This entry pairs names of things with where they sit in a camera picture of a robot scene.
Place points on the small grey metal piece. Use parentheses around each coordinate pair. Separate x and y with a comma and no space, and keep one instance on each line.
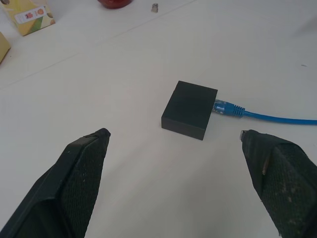
(154,7)

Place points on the tan cardboard box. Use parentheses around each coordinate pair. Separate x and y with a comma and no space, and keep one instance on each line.
(3,49)

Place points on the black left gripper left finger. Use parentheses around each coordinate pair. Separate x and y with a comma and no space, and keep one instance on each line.
(62,188)

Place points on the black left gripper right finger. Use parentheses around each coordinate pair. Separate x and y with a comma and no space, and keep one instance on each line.
(284,183)

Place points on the red round object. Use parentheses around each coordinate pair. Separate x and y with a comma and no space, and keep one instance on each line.
(114,3)

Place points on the yellow printed carton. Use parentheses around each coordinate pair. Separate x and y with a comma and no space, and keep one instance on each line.
(29,16)

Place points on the black rectangular box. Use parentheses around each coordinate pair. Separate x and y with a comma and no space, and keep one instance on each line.
(189,110)

